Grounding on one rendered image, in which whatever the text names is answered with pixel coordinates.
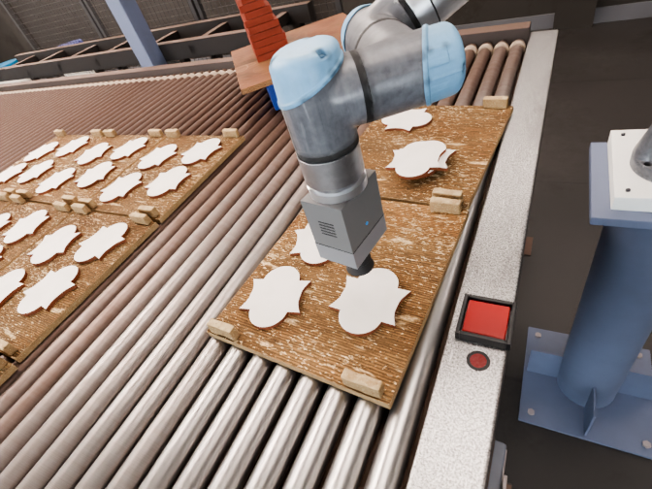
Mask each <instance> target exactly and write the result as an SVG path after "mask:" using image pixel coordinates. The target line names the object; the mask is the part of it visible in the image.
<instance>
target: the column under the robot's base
mask: <svg viewBox="0 0 652 489"><path fill-rule="evenodd" d="M589 223H590V224H592V225H603V229H602V232H601V236H600V239H599V242H598V245H597V249H596V252H595V255H594V258H593V262H592V265H591V268H590V271H589V274H588V277H587V280H586V283H585V286H584V290H583V293H582V296H581V299H580V302H579V306H578V309H577V312H576V315H575V319H574V321H573V324H572V327H571V330H570V334H563V333H558V332H553V331H548V330H543V329H539V328H533V327H529V329H528V338H527V346H526V355H525V364H524V373H523V381H522V390H521V399H520V408H519V416H518V420H519V421H522V422H526V423H529V424H533V425H536V426H539V427H542V428H545V429H548V430H552V431H555V432H559V433H562V434H565V435H569V436H572V437H576V438H579V439H582V440H587V441H591V442H594V443H597V444H601V445H604V446H608V447H611V448H614V449H618V450H621V451H625V452H628V453H631V454H634V455H637V456H641V457H644V458H647V459H651V460H652V366H651V357H650V350H648V349H643V346H644V344H645V342H646V341H647V339H648V337H649V335H650V333H651V332H652V212H635V211H620V210H612V209H611V208H610V191H609V172H608V154H607V143H591V144H590V147H589Z"/></svg>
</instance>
